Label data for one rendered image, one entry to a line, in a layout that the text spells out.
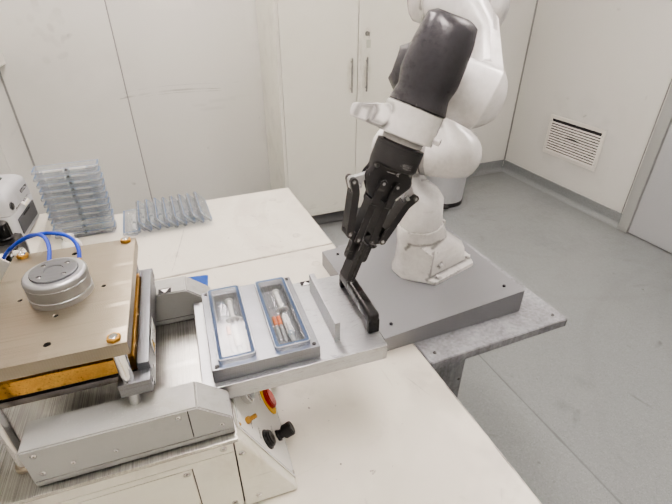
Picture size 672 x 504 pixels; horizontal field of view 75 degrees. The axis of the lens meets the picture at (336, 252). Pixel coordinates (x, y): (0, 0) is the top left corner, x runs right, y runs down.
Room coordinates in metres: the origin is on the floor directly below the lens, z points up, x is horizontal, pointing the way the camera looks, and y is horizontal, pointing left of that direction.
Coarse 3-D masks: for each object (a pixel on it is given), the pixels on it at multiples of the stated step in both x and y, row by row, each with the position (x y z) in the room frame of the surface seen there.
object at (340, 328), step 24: (312, 288) 0.67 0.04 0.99; (336, 288) 0.69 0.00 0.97; (312, 312) 0.62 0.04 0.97; (336, 312) 0.62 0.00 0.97; (360, 312) 0.62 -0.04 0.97; (336, 336) 0.54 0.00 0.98; (360, 336) 0.56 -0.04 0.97; (312, 360) 0.50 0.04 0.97; (336, 360) 0.51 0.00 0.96; (360, 360) 0.52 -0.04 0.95; (216, 384) 0.45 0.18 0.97; (240, 384) 0.46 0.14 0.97; (264, 384) 0.47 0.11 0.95
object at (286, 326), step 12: (264, 288) 0.65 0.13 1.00; (276, 288) 0.65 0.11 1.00; (264, 300) 0.61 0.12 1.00; (276, 300) 0.61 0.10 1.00; (288, 300) 0.61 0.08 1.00; (276, 312) 0.58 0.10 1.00; (288, 312) 0.58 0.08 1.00; (276, 324) 0.55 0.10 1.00; (288, 324) 0.55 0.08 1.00; (300, 324) 0.55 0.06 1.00; (276, 336) 0.52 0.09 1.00; (288, 336) 0.52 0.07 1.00; (300, 336) 0.52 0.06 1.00
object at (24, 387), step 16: (64, 368) 0.40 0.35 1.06; (80, 368) 0.40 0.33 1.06; (96, 368) 0.41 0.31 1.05; (112, 368) 0.41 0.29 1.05; (0, 384) 0.37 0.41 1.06; (16, 384) 0.38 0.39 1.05; (32, 384) 0.38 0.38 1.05; (48, 384) 0.39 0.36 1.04; (64, 384) 0.39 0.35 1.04; (80, 384) 0.40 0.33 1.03; (96, 384) 0.41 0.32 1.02; (0, 400) 0.37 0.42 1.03; (16, 400) 0.38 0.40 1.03; (32, 400) 0.38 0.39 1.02
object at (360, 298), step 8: (344, 280) 0.68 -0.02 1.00; (352, 288) 0.64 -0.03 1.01; (360, 288) 0.64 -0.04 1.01; (352, 296) 0.64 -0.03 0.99; (360, 296) 0.62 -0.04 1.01; (360, 304) 0.60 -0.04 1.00; (368, 304) 0.59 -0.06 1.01; (368, 312) 0.57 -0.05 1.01; (376, 312) 0.57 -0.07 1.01; (368, 320) 0.57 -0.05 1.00; (376, 320) 0.57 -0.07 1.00; (368, 328) 0.56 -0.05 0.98; (376, 328) 0.57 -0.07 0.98
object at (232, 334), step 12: (228, 288) 0.65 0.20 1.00; (216, 300) 0.61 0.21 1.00; (228, 300) 0.61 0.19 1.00; (240, 300) 0.61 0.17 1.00; (216, 312) 0.58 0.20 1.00; (228, 312) 0.58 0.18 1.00; (240, 312) 0.58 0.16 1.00; (216, 324) 0.55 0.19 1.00; (228, 324) 0.55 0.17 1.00; (240, 324) 0.55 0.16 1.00; (216, 336) 0.52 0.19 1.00; (228, 336) 0.52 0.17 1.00; (240, 336) 0.52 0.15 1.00; (228, 348) 0.49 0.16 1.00; (240, 348) 0.49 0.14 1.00; (252, 348) 0.49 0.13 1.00
